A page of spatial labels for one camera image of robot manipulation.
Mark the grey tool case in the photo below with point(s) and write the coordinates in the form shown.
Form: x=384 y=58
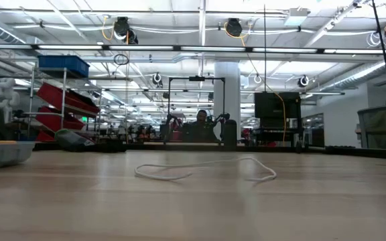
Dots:
x=2 y=155

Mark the blue plastic bin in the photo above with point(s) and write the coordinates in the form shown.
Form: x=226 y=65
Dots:
x=64 y=65

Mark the white square column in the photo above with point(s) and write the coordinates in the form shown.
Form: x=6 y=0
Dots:
x=227 y=90

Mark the thin black vertical pole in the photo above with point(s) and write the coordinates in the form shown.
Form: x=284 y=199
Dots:
x=264 y=50

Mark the seated person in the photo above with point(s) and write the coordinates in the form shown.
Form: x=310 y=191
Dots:
x=201 y=129

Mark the grey mesh office chair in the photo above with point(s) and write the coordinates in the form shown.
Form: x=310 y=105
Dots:
x=380 y=127

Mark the black table frame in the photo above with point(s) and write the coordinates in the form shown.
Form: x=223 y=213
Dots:
x=152 y=147

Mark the metal shelf rack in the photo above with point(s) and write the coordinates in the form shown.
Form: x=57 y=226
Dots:
x=64 y=87

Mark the long light bar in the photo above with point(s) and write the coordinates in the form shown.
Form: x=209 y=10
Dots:
x=213 y=48

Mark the black stand base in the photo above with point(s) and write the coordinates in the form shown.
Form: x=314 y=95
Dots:
x=230 y=134

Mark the white ceiling box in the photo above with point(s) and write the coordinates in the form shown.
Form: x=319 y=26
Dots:
x=296 y=16

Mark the distant black gantry frame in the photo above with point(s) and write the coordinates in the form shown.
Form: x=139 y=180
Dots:
x=196 y=78

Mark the black monitor on cart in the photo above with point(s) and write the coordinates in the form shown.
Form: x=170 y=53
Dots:
x=276 y=105

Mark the red plastic bin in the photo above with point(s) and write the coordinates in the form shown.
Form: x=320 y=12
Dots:
x=64 y=98
x=45 y=136
x=55 y=120

